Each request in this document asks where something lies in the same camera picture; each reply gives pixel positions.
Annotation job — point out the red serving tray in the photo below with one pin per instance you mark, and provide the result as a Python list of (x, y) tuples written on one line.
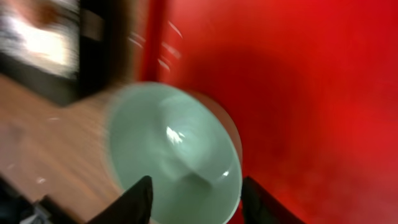
[(311, 86)]

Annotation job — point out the black plastic tray bin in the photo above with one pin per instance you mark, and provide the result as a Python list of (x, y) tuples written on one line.
[(102, 46)]

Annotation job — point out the green bowl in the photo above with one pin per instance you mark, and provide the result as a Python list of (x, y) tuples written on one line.
[(185, 142)]

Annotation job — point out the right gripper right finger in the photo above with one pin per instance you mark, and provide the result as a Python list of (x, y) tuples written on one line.
[(260, 207)]

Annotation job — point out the spilled white rice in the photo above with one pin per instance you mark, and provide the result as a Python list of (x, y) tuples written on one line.
[(53, 49)]

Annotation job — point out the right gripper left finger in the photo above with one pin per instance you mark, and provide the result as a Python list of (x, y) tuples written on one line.
[(133, 207)]

